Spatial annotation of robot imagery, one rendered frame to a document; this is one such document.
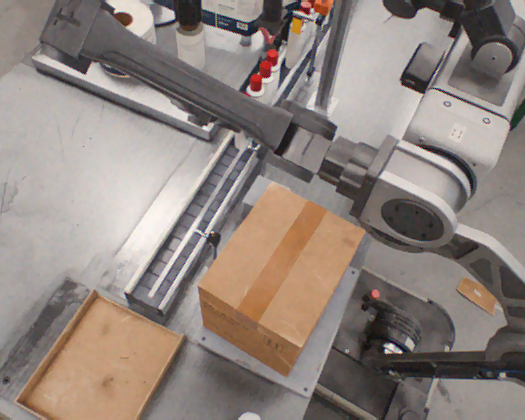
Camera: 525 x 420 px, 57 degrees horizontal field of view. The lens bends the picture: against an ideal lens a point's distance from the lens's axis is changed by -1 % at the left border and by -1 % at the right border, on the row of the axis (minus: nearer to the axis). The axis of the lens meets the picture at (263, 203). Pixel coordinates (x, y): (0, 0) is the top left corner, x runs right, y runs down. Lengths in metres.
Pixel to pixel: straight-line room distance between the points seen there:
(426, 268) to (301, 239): 1.42
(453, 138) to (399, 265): 1.67
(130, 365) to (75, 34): 0.82
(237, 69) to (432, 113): 1.04
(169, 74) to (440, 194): 0.40
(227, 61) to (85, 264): 0.82
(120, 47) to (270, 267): 0.54
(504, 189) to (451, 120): 2.08
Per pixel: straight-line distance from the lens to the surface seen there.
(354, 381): 1.89
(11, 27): 3.48
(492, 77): 0.85
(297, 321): 0.98
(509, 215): 2.75
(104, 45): 0.69
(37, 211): 1.51
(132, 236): 1.40
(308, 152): 0.74
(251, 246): 1.03
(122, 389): 1.26
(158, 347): 1.27
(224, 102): 0.71
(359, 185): 0.72
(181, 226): 1.34
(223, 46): 1.78
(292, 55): 1.67
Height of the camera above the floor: 2.05
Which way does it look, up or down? 58 degrees down
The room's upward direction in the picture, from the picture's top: 7 degrees clockwise
